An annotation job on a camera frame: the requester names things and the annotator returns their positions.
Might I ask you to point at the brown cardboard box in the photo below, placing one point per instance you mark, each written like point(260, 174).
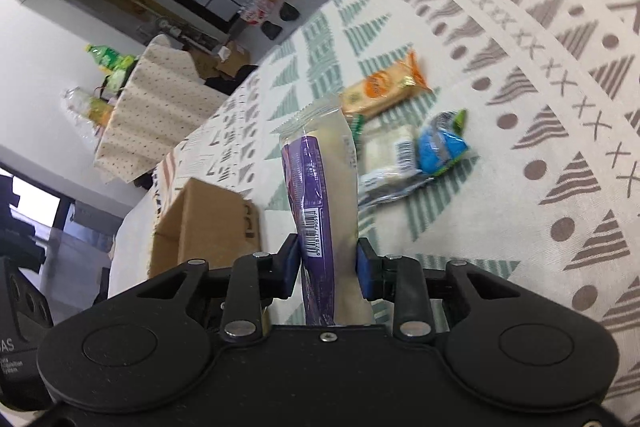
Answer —
point(205, 222)

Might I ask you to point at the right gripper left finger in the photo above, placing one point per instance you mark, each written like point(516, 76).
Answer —
point(255, 281)

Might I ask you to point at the green drink bottle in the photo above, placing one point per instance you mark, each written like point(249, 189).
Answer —
point(108, 59)

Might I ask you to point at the orange yellow cracker pack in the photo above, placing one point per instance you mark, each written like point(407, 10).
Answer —
point(385, 88)

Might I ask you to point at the patterned bed cover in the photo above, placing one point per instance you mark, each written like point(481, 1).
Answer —
point(547, 195)

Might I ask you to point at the black shoe left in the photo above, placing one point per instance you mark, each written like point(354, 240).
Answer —
point(288, 13)

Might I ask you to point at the blue snack packet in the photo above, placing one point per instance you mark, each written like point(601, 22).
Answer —
point(440, 143)

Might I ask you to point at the black shoe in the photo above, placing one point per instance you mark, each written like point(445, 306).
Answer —
point(271, 30)
point(288, 13)

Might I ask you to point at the black shoe right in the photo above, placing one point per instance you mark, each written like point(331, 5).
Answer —
point(271, 30)

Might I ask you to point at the teal biscuit packet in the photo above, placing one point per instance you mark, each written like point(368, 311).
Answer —
point(356, 123)

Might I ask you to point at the large purple wafer pack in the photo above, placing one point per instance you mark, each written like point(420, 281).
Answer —
point(321, 177)

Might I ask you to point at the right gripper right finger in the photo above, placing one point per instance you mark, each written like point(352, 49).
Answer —
point(399, 280)

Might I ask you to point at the dotted cream tablecloth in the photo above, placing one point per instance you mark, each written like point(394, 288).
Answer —
point(163, 101)

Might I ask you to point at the clear plastic bag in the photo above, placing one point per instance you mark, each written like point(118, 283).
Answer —
point(88, 114)

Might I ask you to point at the white clear cake packet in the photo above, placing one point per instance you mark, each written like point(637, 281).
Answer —
point(388, 167)

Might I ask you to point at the pack of water bottles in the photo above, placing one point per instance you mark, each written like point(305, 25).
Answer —
point(255, 12)

